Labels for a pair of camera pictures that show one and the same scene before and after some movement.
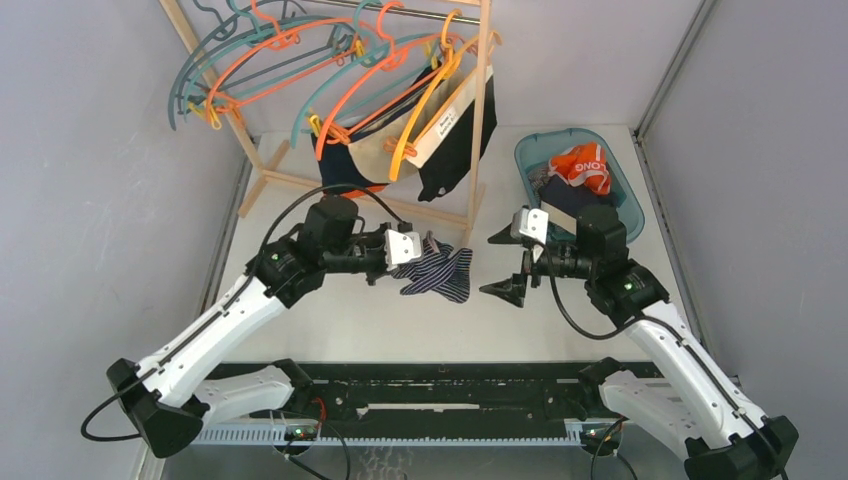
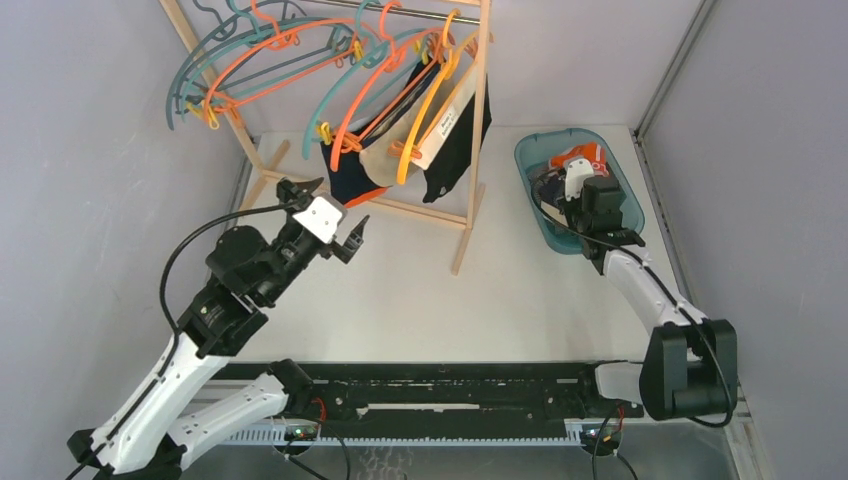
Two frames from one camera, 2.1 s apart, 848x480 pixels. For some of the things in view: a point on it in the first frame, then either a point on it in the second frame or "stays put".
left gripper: x=379 y=236 -> x=345 y=250
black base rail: x=423 y=404 stays put
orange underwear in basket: x=584 y=164 stays put
